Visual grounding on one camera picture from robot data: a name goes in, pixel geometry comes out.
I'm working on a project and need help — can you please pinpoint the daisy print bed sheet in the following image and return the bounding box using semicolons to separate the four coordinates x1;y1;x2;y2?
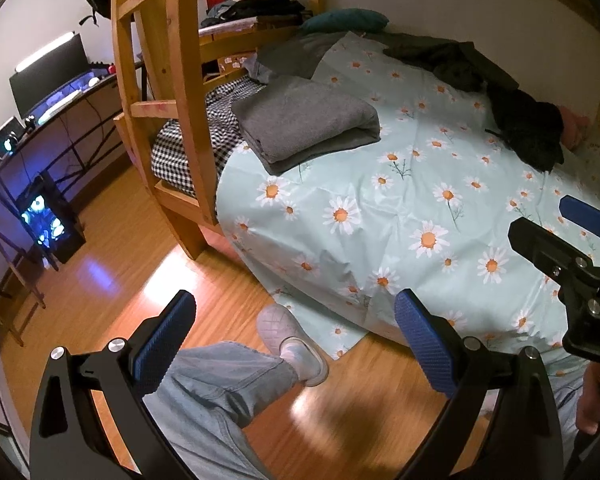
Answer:
215;30;600;377

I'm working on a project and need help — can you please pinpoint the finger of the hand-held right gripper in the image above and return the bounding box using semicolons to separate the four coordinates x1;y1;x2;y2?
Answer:
508;217;594;281
560;196;600;256

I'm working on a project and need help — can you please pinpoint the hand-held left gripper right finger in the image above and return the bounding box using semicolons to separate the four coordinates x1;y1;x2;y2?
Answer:
394;288;565;480

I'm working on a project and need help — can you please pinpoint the person's right hand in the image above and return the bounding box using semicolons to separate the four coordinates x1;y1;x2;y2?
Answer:
576;360;600;436

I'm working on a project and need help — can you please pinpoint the checkered cloth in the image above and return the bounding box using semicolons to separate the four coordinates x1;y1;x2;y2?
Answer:
150;77;268;196

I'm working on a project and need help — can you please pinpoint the pile of dark clothes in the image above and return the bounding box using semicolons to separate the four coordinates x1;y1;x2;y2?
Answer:
200;0;313;28

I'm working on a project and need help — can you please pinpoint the dark grey blanket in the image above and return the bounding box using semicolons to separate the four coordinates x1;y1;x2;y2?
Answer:
242;32;346;83

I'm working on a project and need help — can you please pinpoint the small desktop screen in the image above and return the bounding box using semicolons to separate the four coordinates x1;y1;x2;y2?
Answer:
0;116;26;157

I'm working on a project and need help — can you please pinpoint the pink cloth item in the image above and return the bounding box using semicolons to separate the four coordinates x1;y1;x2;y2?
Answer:
557;105;592;150

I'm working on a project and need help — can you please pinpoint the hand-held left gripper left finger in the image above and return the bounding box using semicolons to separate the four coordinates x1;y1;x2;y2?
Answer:
29;290;197;480

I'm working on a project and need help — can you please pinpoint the person's left jeans leg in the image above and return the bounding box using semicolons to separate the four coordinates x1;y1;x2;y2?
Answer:
142;340;301;480

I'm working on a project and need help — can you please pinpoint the monitor light bar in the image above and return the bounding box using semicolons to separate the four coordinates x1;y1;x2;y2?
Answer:
15;31;76;72

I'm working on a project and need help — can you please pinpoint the teal pillow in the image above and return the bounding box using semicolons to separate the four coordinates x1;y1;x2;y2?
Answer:
300;8;388;36

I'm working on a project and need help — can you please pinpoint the computer desk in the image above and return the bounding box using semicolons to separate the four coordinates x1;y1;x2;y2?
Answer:
0;60;146;346

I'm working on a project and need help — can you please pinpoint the black computer monitor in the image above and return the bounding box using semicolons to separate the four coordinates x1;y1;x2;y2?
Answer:
9;35;91;117

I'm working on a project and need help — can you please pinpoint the black garment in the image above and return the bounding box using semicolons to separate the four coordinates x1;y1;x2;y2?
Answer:
485;82;566;173

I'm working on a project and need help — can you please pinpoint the wooden bunk bed frame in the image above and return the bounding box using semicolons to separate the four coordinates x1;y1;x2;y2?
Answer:
111;0;600;261

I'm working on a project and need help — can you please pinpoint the grey knit garment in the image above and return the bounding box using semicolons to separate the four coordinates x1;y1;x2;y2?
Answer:
230;75;382;177

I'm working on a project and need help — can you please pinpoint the grey clog shoe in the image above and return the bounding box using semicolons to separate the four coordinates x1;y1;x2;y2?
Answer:
256;303;329;387

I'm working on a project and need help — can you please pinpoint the glowing computer tower case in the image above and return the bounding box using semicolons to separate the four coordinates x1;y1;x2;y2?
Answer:
20;172;87;265

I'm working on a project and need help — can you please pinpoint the dark olive jacket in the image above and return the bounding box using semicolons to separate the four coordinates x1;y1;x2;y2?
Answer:
382;32;521;93

